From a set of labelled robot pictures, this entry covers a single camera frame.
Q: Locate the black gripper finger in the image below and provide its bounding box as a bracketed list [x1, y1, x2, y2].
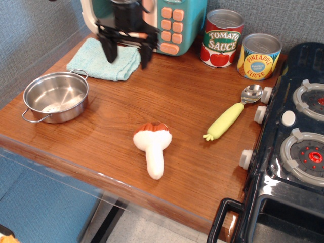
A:
[140, 42, 155, 69]
[101, 37, 117, 63]

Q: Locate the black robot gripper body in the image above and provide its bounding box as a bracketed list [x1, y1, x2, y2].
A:
[95, 2, 159, 48]

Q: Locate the light blue cloth napkin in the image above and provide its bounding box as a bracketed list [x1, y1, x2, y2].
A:
[66, 38, 141, 81]

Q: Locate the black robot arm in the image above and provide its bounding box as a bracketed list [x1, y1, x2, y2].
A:
[95, 1, 160, 69]

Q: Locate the teal toy microwave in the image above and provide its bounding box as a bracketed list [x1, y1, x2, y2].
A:
[81, 1, 207, 56]

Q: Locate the small stainless steel pot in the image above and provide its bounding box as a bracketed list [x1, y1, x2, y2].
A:
[22, 69, 90, 124]

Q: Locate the tomato sauce can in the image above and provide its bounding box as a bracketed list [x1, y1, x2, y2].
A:
[200, 9, 245, 68]

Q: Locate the plush mushroom toy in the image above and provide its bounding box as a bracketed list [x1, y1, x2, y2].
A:
[133, 121, 172, 180]

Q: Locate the pineapple slices can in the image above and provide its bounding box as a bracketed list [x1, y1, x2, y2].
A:
[237, 33, 282, 80]

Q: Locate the black toy stove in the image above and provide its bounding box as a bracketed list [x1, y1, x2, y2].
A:
[208, 42, 323, 242]

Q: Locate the orange object at corner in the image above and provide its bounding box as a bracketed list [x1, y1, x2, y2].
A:
[1, 225, 20, 243]

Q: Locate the spoon with yellow-green handle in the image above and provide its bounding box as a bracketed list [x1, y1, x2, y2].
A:
[202, 84, 263, 141]

